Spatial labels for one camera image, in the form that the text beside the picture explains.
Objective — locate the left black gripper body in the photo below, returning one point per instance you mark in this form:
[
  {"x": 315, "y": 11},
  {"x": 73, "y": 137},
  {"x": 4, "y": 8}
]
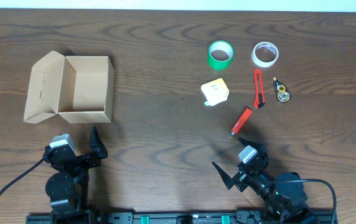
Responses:
[{"x": 80, "y": 158}]

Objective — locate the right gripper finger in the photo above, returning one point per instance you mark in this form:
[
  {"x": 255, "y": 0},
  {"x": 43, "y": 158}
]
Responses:
[
  {"x": 227, "y": 180},
  {"x": 258, "y": 146}
]

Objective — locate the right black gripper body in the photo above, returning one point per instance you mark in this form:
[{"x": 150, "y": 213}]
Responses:
[{"x": 243, "y": 170}]

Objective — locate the red box cutter knife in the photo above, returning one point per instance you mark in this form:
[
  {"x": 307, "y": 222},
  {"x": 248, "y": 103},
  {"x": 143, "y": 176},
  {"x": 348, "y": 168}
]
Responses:
[{"x": 259, "y": 101}]

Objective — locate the brown cardboard box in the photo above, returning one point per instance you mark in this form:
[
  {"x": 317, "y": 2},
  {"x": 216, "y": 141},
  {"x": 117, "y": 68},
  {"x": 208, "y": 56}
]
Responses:
[{"x": 78, "y": 88}]

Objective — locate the black yellow correction tape dispenser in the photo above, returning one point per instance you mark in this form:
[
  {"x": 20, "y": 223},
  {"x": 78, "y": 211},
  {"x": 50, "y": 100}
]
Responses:
[{"x": 282, "y": 93}]

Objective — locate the white tape roll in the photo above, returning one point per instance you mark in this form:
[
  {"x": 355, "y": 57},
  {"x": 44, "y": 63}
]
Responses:
[{"x": 265, "y": 54}]

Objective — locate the green tape roll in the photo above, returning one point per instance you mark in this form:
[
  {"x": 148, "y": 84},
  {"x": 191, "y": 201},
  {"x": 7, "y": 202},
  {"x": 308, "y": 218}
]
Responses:
[{"x": 220, "y": 54}]

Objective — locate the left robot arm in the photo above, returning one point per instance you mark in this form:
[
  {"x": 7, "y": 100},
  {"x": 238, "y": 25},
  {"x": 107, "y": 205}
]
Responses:
[{"x": 68, "y": 188}]

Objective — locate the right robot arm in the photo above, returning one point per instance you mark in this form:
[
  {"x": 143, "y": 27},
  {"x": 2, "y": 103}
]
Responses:
[{"x": 284, "y": 197}]

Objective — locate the yellow spiral memo pad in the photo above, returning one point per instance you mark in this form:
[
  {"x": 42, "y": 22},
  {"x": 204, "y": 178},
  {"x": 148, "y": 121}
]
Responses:
[{"x": 215, "y": 92}]

